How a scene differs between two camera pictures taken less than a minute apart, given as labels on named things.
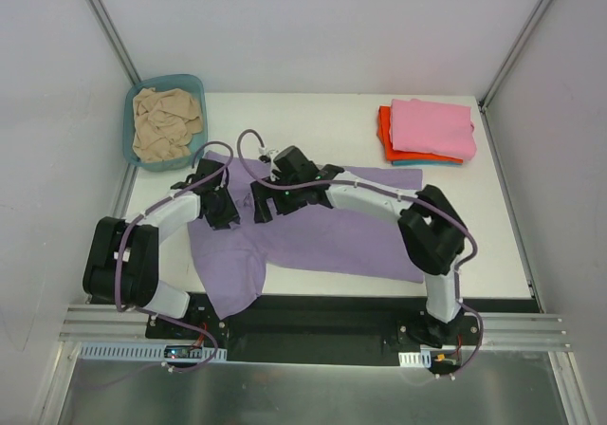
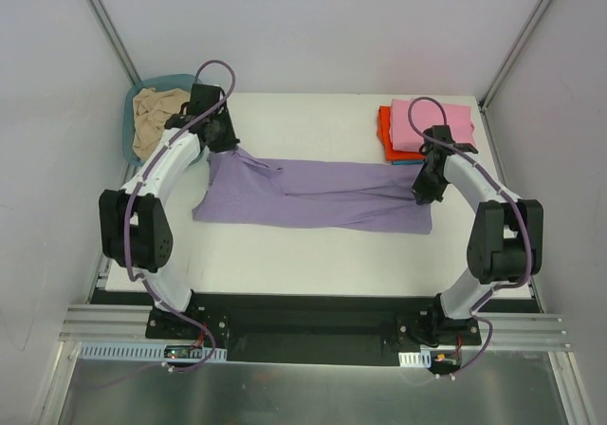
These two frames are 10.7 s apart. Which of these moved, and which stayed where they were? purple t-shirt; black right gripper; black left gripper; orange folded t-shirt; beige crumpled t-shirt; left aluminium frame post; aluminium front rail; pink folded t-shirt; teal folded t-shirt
Moved: purple t-shirt; black right gripper; black left gripper
Stayed: aluminium front rail; beige crumpled t-shirt; left aluminium frame post; orange folded t-shirt; pink folded t-shirt; teal folded t-shirt
